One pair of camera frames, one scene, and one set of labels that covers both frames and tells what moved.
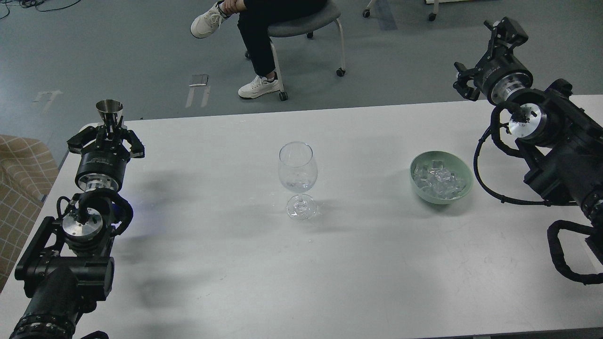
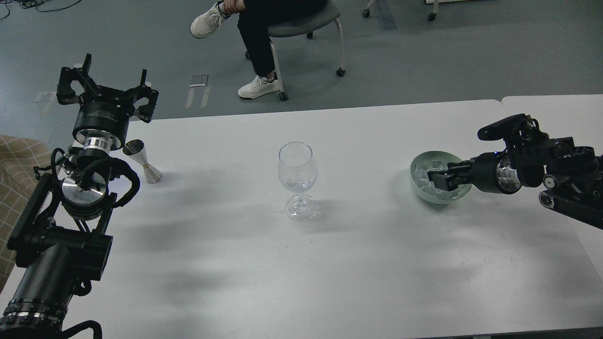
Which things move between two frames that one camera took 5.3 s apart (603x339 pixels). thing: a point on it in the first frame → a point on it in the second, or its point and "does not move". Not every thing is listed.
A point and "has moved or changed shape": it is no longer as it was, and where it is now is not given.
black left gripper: x=103 y=165 → x=104 y=113
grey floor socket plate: x=199 y=80 does not move
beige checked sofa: x=28 y=168 does not move
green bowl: x=440 y=177 does not move
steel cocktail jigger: x=110 y=110 has moved or changed shape
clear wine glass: x=297 y=171 does not move
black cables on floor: x=30 y=4 does not move
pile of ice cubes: x=437 y=181 does not move
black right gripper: x=501 y=76 → x=493 y=172
